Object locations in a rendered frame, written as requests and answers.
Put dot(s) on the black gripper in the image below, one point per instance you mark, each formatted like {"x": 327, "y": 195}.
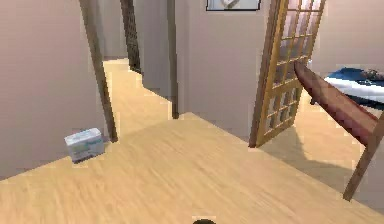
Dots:
{"x": 204, "y": 221}

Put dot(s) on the white box on floor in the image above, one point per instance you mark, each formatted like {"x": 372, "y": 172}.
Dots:
{"x": 84, "y": 144}

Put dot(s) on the wooden glass-paned room door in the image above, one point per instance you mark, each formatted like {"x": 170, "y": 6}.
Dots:
{"x": 286, "y": 71}

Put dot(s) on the dark lattice room door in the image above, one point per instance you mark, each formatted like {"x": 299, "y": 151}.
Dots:
{"x": 131, "y": 36}

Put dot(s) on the bed with blue cover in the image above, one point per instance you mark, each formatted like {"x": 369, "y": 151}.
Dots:
{"x": 358, "y": 84}

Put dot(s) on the framed wall picture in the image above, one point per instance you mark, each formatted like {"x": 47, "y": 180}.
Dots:
{"x": 233, "y": 4}

